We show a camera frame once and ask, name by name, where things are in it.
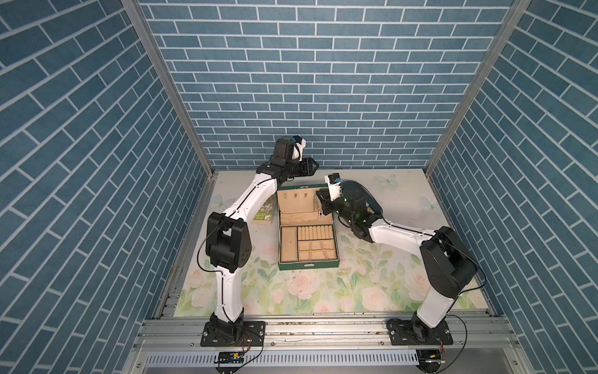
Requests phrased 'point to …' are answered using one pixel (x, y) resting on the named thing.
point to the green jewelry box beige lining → (307, 236)
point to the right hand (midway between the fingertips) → (320, 191)
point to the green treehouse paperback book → (269, 213)
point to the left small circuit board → (230, 357)
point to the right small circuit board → (429, 360)
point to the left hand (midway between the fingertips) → (320, 165)
